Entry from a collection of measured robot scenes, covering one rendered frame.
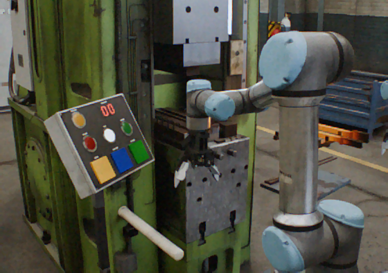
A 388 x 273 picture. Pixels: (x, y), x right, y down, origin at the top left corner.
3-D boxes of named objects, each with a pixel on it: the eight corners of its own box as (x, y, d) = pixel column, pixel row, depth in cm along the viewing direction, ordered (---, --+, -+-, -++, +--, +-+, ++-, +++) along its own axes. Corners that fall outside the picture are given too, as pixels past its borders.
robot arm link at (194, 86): (194, 84, 123) (181, 80, 130) (194, 120, 126) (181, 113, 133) (217, 82, 126) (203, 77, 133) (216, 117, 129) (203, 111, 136)
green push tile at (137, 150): (150, 157, 153) (140, 139, 152) (138, 163, 147) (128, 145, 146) (146, 159, 154) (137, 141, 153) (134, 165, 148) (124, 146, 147)
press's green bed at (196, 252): (240, 293, 224) (245, 220, 211) (186, 321, 203) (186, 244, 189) (183, 251, 267) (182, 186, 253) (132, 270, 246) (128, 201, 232)
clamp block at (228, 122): (237, 135, 201) (238, 122, 199) (224, 138, 196) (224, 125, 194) (222, 129, 210) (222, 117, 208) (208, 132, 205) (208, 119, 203)
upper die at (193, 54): (219, 63, 184) (220, 41, 181) (183, 66, 172) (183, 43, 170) (167, 55, 216) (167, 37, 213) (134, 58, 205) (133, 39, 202)
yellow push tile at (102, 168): (116, 175, 136) (106, 155, 136) (101, 183, 130) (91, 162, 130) (112, 177, 137) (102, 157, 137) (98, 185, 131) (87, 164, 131)
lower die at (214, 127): (218, 139, 194) (219, 122, 192) (183, 147, 183) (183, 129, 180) (168, 120, 226) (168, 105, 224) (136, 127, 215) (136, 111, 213)
